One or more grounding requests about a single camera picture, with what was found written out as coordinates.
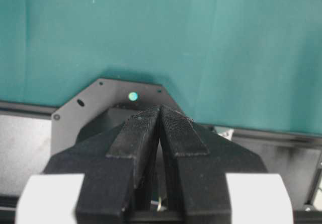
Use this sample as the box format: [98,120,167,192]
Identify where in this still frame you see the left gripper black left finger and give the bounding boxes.
[44,108,159,223]

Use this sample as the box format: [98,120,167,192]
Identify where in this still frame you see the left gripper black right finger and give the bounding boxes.
[159,106,267,223]

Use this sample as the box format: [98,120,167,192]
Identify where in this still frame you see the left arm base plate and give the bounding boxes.
[50,78,183,155]

